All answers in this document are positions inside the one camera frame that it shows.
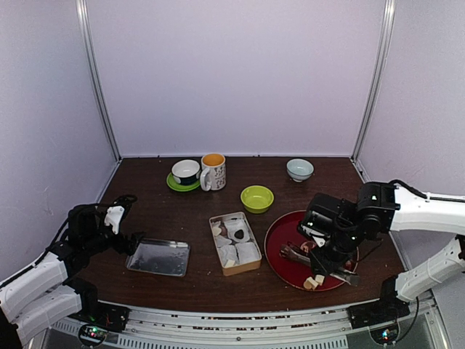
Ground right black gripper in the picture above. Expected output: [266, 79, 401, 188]
[308, 226, 364, 276]

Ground metal tongs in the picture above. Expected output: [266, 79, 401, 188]
[280, 244, 360, 286]

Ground bear print tin lid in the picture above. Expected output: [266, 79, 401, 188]
[126, 238, 190, 277]

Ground beige rectangular tin box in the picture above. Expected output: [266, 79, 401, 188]
[209, 212, 262, 276]

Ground dark oval chocolate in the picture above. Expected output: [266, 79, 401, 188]
[234, 229, 245, 239]

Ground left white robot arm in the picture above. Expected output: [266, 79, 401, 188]
[1, 198, 142, 348]

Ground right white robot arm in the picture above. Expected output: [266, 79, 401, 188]
[297, 180, 464, 321]

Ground cream cube chocolate front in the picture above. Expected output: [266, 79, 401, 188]
[315, 275, 325, 285]

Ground beige chocolate piece front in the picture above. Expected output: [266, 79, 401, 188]
[303, 277, 319, 290]

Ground red round lacquer tray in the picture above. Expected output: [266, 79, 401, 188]
[264, 209, 360, 292]

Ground white paper cup liner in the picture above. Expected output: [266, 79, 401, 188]
[225, 219, 251, 243]
[235, 241, 261, 265]
[219, 244, 239, 268]
[214, 235, 233, 249]

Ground green saucer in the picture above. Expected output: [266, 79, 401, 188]
[166, 172, 203, 191]

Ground lime green bowl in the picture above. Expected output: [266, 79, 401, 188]
[240, 185, 275, 214]

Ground pale blue ceramic bowl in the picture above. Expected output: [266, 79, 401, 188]
[286, 159, 314, 182]

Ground navy white cup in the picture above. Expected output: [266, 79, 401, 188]
[171, 159, 201, 185]

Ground white patterned mug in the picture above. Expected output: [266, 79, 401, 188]
[199, 153, 227, 191]

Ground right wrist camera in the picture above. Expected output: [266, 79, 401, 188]
[297, 224, 331, 247]

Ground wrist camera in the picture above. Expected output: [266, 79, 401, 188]
[104, 206, 125, 235]
[297, 224, 331, 247]

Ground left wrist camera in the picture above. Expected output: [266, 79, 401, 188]
[104, 206, 125, 235]

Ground left black cable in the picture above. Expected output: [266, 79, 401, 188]
[49, 193, 137, 255]

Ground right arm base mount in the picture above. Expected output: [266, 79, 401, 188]
[347, 276, 410, 329]

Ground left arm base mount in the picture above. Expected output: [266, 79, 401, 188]
[65, 278, 130, 332]

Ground left aluminium frame post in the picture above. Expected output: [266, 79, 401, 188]
[76, 0, 121, 162]

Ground aluminium frame post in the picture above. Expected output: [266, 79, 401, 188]
[351, 0, 396, 164]
[76, 0, 121, 162]

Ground right aluminium frame post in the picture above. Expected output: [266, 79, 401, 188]
[351, 0, 396, 164]

